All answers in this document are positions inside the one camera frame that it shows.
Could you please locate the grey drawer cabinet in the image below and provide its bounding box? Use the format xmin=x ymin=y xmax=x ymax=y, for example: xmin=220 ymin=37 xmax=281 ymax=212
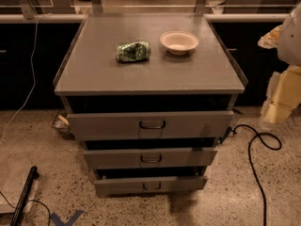
xmin=55 ymin=13 xmax=247 ymax=182

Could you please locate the grey top drawer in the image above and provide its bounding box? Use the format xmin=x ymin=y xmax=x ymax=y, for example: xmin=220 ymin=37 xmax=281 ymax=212
xmin=68 ymin=111 xmax=233 ymax=141

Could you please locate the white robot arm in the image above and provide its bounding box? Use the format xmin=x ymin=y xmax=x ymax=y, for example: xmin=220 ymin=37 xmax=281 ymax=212
xmin=258 ymin=3 xmax=301 ymax=124

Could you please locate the black bar on floor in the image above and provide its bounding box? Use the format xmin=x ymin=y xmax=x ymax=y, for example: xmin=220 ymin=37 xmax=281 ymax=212
xmin=9 ymin=166 xmax=39 ymax=226

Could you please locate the grey middle drawer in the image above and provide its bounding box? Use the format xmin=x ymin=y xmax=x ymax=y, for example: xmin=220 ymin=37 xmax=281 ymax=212
xmin=84 ymin=148 xmax=216 ymax=170

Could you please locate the crushed green soda can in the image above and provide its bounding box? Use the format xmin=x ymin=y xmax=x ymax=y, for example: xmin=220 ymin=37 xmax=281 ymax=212
xmin=116 ymin=40 xmax=151 ymax=63

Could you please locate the wire basket on floor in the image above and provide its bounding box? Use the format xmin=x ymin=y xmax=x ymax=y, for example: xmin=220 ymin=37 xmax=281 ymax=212
xmin=51 ymin=110 xmax=74 ymax=140

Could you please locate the blue tape cross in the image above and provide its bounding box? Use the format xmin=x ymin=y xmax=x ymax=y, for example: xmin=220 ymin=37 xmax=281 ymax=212
xmin=49 ymin=209 xmax=85 ymax=226

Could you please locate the grey bottom drawer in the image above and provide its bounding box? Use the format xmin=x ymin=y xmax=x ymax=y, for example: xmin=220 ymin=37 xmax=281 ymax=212
xmin=94 ymin=176 xmax=207 ymax=196

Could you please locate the grey drawer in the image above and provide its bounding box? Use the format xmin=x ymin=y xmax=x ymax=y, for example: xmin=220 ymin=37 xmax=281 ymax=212
xmin=94 ymin=176 xmax=207 ymax=196
xmin=84 ymin=148 xmax=216 ymax=170
xmin=68 ymin=111 xmax=233 ymax=141

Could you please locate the white paper bowl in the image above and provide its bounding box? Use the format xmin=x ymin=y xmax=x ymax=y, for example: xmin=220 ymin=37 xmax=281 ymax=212
xmin=160 ymin=31 xmax=198 ymax=56

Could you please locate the thin black cable left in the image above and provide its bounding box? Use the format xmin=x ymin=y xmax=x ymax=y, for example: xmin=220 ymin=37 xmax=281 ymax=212
xmin=0 ymin=190 xmax=52 ymax=226

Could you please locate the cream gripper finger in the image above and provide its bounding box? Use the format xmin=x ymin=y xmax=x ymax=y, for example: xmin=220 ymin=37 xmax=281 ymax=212
xmin=258 ymin=25 xmax=281 ymax=49
xmin=261 ymin=65 xmax=301 ymax=124

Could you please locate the white hanging cable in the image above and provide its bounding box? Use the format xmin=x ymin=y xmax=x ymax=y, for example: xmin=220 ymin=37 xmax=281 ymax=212
xmin=0 ymin=12 xmax=53 ymax=143

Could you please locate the black floor cable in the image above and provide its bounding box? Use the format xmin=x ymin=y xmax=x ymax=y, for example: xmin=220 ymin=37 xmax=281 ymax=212
xmin=230 ymin=123 xmax=283 ymax=226

